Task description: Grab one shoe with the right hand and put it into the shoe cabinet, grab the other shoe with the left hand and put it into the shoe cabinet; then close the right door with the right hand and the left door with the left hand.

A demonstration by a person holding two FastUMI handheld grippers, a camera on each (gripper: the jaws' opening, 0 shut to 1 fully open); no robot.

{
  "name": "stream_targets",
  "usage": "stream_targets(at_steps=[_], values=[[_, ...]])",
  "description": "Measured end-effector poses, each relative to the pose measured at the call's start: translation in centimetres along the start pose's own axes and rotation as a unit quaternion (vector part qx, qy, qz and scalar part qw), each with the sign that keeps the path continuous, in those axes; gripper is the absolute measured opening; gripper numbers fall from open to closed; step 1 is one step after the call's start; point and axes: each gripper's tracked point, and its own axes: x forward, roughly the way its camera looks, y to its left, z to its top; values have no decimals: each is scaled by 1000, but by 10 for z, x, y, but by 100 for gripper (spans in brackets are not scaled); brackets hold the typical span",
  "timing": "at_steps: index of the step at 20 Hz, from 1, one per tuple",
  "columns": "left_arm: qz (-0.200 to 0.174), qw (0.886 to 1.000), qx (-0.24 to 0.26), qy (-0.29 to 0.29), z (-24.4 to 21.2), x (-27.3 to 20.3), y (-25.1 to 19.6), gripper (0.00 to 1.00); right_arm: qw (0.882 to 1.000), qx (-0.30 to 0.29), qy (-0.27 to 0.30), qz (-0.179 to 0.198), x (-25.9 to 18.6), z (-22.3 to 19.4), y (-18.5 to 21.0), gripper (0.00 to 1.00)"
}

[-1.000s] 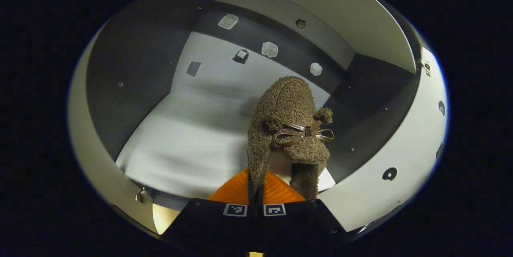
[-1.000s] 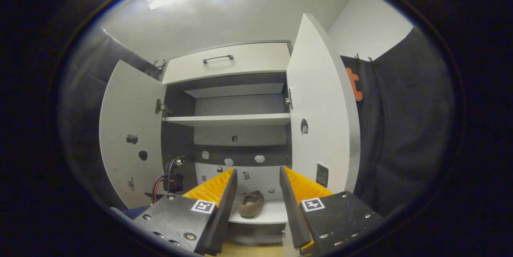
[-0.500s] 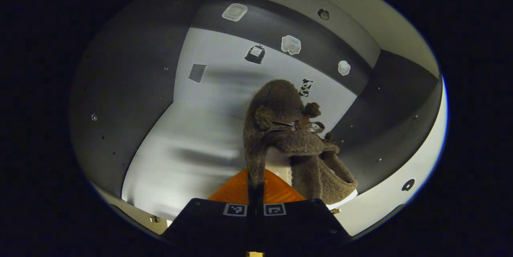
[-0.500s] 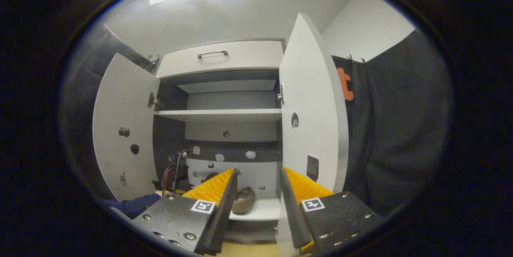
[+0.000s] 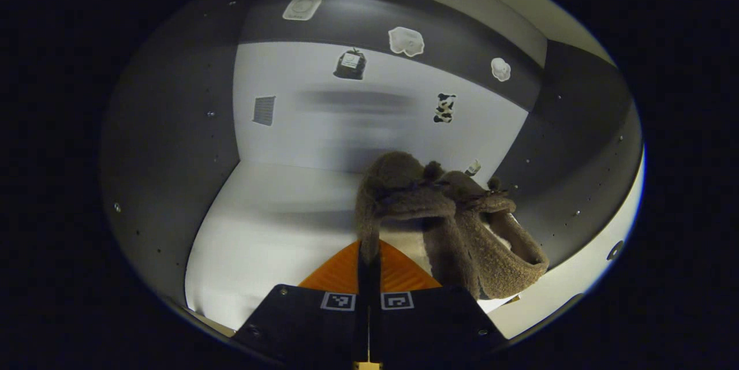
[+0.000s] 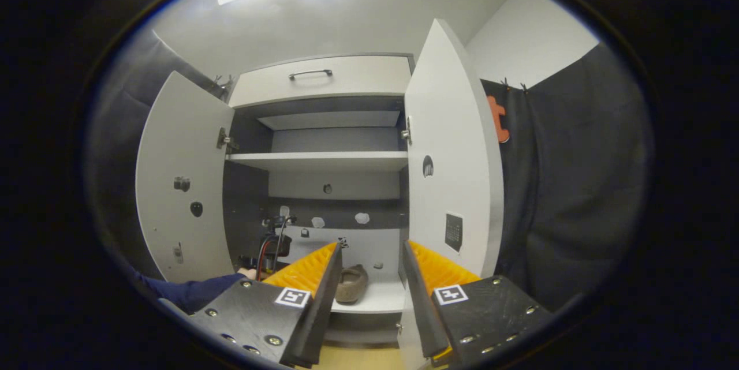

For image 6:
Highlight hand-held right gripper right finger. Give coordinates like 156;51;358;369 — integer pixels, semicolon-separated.
401;240;552;366

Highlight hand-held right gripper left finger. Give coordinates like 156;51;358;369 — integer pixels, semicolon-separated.
191;242;343;368

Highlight brown felt shoe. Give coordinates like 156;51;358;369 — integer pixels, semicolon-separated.
335;264;369;304

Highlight white shoe cabinet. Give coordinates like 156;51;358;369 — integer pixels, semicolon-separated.
136;18;506;370

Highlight white shoe cabinet door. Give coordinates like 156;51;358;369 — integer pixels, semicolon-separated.
136;72;234;284
398;18;506;370

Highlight white cabinet shelf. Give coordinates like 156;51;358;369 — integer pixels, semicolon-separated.
225;152;409;173

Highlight white cabinet drawer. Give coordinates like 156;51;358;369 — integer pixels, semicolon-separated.
229;55;412;108

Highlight black backdrop cloth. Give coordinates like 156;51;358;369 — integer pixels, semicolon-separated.
87;29;653;310

